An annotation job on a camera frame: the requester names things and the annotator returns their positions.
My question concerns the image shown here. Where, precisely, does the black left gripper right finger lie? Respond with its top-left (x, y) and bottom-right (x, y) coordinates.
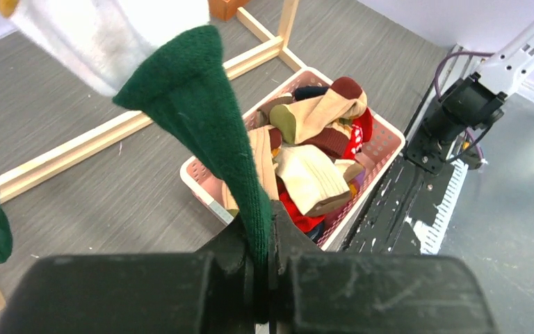
top-left (269, 200), bottom-right (498, 333)

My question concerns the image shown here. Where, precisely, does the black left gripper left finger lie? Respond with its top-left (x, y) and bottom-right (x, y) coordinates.
top-left (0, 218), bottom-right (254, 333)

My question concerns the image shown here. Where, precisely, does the plain red sock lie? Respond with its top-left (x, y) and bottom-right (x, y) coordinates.
top-left (279, 191), bottom-right (325, 233)

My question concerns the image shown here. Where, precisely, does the beige brown block sock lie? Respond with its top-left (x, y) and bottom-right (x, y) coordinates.
top-left (275, 145), bottom-right (365, 217)

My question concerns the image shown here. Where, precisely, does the striped beige maroon sock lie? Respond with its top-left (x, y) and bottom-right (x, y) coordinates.
top-left (268, 77), bottom-right (368, 144)
top-left (248, 125), bottom-right (282, 200)

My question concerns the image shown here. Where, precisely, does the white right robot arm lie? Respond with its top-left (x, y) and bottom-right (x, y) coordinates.
top-left (406, 21), bottom-right (534, 175)

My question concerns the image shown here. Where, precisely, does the pink perforated plastic basket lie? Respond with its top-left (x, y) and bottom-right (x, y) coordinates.
top-left (180, 67), bottom-right (405, 251)

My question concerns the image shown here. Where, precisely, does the orange wooden divided tray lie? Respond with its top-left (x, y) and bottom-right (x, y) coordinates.
top-left (208, 0), bottom-right (250, 21)

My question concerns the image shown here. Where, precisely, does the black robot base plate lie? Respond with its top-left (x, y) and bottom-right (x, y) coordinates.
top-left (340, 141), bottom-right (469, 255)

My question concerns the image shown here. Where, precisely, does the wooden clothes rack frame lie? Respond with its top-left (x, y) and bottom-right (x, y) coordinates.
top-left (0, 0), bottom-right (306, 311)

